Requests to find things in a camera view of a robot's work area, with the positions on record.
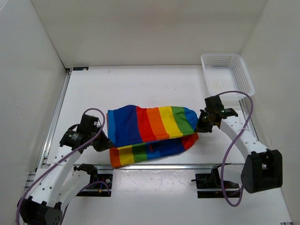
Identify rainbow striped shorts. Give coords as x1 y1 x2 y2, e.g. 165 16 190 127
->
107 105 198 168

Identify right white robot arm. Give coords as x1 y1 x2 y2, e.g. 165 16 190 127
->
195 96 283 194

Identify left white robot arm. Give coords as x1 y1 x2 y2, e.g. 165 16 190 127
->
16 112 112 225

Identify white plastic mesh basket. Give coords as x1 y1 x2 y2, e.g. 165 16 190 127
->
201 53 255 102

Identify dark label sticker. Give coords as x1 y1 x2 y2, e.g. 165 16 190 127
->
73 67 89 71

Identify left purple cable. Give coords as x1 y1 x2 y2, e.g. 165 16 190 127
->
15 107 111 225

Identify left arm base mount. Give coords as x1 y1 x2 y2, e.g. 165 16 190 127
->
73 164 113 197

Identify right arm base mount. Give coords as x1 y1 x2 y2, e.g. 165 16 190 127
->
191 165 240 199

